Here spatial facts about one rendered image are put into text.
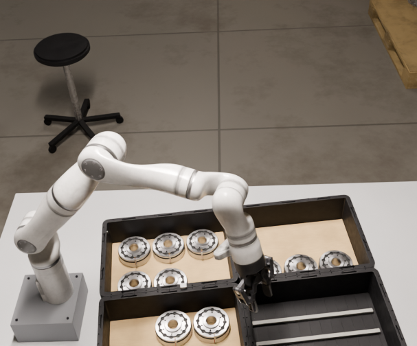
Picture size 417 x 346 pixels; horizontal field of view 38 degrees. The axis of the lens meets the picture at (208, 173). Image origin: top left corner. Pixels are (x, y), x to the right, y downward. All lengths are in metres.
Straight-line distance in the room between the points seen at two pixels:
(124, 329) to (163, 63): 2.84
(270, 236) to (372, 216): 0.45
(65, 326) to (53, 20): 3.57
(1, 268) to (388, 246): 1.35
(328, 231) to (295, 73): 2.33
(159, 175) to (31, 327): 0.78
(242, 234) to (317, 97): 2.69
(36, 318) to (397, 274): 1.16
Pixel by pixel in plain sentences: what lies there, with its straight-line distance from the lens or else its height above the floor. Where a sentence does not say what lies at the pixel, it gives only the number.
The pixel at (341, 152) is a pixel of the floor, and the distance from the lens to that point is 3.58.
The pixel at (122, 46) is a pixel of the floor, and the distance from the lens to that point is 4.63.
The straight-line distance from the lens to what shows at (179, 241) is 1.93.
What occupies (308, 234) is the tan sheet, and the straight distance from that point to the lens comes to 1.99.
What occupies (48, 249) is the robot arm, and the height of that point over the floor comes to 1.01.
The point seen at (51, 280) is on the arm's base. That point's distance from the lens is 1.85.
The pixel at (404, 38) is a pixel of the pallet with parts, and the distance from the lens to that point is 4.44.
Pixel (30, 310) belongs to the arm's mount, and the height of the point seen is 0.80.
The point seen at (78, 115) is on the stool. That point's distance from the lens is 3.75.
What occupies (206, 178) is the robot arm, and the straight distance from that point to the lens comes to 1.34.
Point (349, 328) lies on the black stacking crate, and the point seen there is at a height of 0.83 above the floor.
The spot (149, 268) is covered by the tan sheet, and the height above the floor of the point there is 0.83.
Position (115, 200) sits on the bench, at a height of 0.70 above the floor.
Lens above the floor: 2.32
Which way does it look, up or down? 43 degrees down
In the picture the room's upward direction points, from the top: 4 degrees counter-clockwise
